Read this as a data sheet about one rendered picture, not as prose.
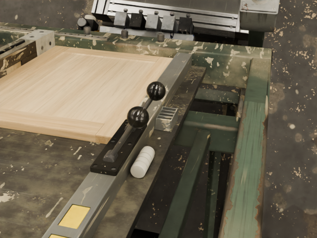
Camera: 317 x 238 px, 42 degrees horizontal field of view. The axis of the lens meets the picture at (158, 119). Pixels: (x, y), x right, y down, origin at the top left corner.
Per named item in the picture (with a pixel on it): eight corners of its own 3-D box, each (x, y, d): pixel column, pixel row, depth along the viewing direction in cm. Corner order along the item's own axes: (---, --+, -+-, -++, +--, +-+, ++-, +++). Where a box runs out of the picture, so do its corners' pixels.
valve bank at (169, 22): (209, 29, 171) (204, 4, 147) (204, 62, 169) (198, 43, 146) (95, 18, 181) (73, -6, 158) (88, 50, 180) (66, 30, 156)
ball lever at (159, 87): (138, 132, 89) (171, 85, 82) (133, 141, 85) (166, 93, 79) (123, 123, 89) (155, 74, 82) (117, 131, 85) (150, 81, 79)
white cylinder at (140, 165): (145, 180, 79) (155, 158, 86) (145, 166, 77) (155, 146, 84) (129, 177, 79) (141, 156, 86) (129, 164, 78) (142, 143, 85)
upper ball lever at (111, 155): (120, 162, 78) (155, 110, 72) (112, 173, 75) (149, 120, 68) (103, 150, 78) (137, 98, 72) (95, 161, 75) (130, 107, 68)
